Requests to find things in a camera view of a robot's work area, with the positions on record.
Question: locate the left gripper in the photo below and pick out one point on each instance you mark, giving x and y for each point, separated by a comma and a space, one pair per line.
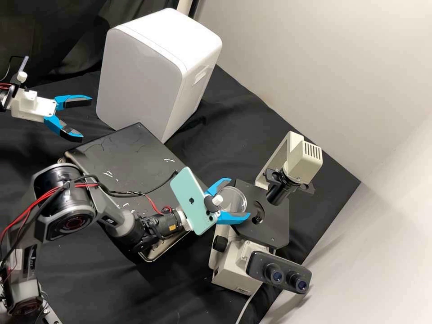
28, 106

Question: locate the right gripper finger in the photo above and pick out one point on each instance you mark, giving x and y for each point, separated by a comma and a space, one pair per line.
233, 219
218, 184

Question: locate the petri dish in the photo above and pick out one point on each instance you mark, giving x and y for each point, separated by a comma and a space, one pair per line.
235, 199

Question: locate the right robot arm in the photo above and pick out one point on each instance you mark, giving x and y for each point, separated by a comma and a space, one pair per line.
67, 206

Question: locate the cream microscope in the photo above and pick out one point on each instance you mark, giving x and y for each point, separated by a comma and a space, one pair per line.
260, 229

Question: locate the black tray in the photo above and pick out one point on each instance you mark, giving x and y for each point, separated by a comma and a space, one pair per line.
125, 158

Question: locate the white box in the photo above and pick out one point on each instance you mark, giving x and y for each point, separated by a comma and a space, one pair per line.
148, 77

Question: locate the right wrist camera phone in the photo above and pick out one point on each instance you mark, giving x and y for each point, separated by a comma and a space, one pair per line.
187, 199

